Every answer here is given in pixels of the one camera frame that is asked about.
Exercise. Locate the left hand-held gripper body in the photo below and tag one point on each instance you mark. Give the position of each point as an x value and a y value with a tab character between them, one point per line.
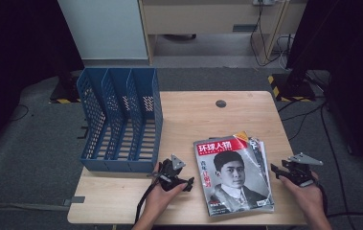
171	179

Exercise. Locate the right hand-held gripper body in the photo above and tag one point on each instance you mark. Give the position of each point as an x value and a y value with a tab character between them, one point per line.
299	174

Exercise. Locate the portrait magazine with red banner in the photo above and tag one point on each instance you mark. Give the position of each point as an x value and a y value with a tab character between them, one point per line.
233	179

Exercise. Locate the blue plastic file rack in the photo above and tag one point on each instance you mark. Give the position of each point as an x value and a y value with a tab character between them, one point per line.
118	166

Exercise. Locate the person's left hand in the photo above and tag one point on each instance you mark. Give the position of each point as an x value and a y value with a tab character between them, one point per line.
160	201

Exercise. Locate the person's right hand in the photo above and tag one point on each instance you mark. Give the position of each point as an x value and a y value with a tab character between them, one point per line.
310	198

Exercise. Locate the black hazard striped stand base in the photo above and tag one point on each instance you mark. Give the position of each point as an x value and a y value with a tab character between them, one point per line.
294	89
64	92

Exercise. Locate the grey floor tape strip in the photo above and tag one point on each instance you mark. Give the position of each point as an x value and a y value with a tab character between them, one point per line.
75	200

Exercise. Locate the black curtain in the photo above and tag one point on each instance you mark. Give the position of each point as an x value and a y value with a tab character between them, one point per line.
16	48
354	64

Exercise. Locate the white cabinet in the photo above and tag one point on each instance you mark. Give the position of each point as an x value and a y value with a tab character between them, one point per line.
105	28

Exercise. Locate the light wooden desk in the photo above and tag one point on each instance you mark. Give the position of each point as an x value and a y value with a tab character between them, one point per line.
201	16

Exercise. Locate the white power strip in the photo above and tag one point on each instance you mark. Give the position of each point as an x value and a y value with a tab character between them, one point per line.
263	2

